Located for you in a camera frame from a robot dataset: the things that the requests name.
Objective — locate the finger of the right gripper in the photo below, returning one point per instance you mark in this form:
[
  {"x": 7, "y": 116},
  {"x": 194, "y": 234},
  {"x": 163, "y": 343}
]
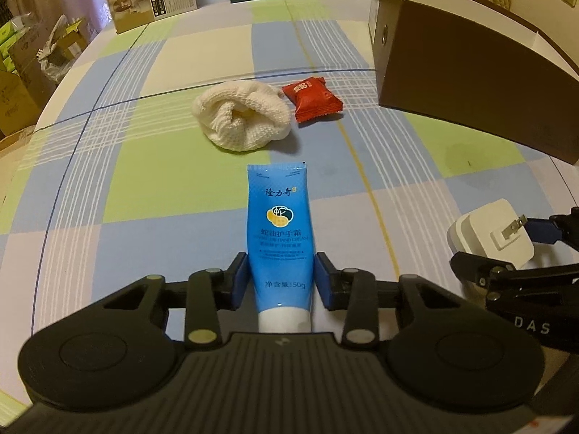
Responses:
[
  {"x": 559, "y": 227},
  {"x": 483, "y": 272}
]

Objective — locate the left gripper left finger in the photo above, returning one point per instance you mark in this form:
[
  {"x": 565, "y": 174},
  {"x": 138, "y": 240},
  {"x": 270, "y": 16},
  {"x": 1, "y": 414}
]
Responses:
[{"x": 212, "y": 290}]

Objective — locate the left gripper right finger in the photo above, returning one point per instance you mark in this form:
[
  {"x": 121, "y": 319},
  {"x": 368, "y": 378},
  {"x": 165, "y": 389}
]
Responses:
[{"x": 350, "y": 289}]

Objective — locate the white power adapter plug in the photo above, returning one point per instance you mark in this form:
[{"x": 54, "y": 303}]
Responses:
[{"x": 493, "y": 231}]

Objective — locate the blue hand cream tube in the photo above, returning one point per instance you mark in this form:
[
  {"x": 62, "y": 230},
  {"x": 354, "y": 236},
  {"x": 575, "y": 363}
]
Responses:
[{"x": 280, "y": 246}]

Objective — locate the white knitted sock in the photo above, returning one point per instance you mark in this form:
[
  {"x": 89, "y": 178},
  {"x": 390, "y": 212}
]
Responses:
[{"x": 242, "y": 115}]

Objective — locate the red snack packet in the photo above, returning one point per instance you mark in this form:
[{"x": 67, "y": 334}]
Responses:
[{"x": 312, "y": 99}]

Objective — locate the brown storage box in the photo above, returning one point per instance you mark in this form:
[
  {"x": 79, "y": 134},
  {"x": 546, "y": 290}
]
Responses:
[{"x": 473, "y": 63}]

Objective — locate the cardboard box on floor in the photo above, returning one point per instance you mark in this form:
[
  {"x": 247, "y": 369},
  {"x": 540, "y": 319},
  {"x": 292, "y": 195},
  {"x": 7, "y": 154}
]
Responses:
[{"x": 25, "y": 93}]

